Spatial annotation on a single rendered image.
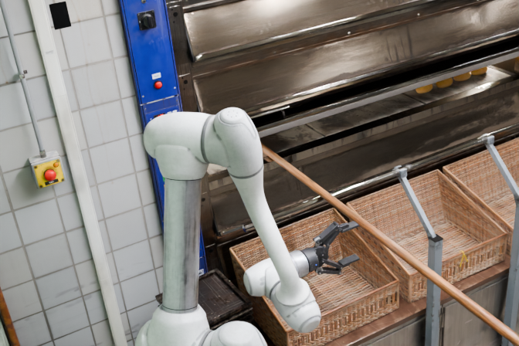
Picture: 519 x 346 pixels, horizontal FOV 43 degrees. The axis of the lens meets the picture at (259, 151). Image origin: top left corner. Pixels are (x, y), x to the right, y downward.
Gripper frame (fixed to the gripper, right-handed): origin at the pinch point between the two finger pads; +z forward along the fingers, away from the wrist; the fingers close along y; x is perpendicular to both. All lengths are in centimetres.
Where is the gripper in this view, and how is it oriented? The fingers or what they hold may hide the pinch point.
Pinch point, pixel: (354, 241)
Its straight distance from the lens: 226.1
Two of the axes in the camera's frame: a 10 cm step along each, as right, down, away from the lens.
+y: 0.8, 8.9, 4.4
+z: 8.8, -2.8, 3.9
